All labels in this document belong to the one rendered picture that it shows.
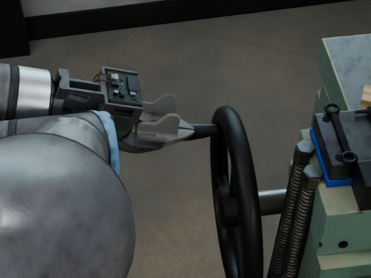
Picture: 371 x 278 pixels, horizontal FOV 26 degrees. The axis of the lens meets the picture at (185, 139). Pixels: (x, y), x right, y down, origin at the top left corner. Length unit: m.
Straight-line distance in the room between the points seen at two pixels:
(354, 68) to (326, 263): 0.33
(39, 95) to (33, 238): 0.67
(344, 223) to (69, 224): 0.64
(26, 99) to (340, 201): 0.41
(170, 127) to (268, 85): 1.37
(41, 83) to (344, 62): 0.46
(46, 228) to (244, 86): 2.08
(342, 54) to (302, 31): 1.40
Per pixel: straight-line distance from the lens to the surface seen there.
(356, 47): 1.27
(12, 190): 0.38
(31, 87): 1.04
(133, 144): 1.09
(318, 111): 1.33
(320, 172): 1.00
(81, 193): 0.41
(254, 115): 2.37
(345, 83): 1.21
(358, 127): 1.02
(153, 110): 1.13
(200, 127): 1.16
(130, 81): 1.08
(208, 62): 2.52
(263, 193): 1.15
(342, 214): 0.98
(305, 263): 1.55
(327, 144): 0.99
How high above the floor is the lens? 1.74
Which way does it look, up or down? 49 degrees down
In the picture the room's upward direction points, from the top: straight up
